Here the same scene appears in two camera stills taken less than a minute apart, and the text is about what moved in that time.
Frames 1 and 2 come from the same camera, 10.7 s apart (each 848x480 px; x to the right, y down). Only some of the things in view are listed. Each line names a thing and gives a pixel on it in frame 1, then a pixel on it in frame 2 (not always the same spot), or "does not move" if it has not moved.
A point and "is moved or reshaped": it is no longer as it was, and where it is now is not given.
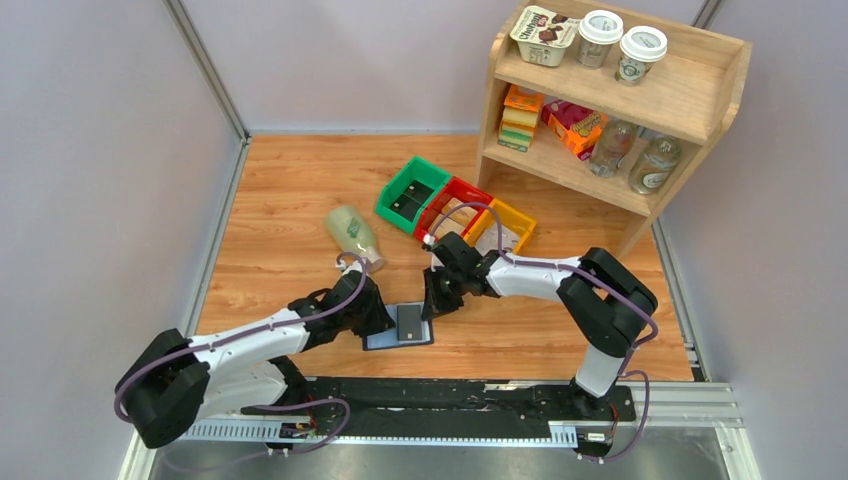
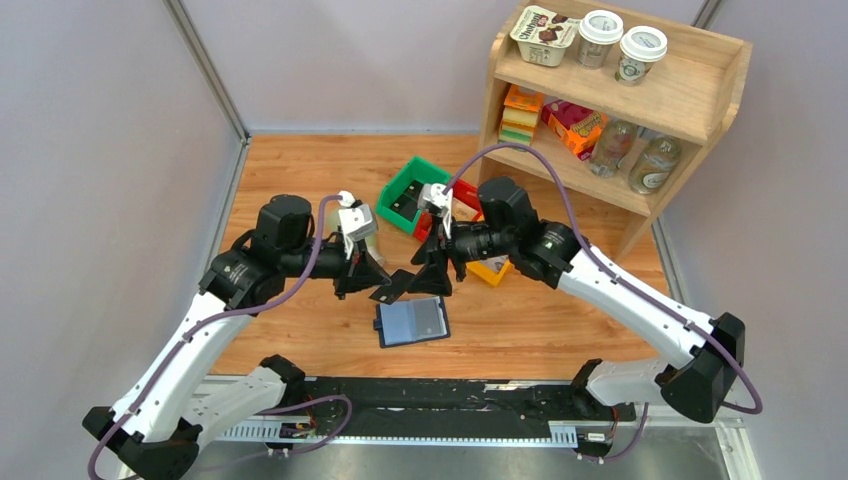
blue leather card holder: [410, 328] is moved or reshaped
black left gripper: [381, 317] -> [359, 273]
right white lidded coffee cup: [640, 47] does not move
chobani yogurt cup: [543, 36] does not move
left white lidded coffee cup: [598, 30] does not move
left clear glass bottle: [614, 145] does not move
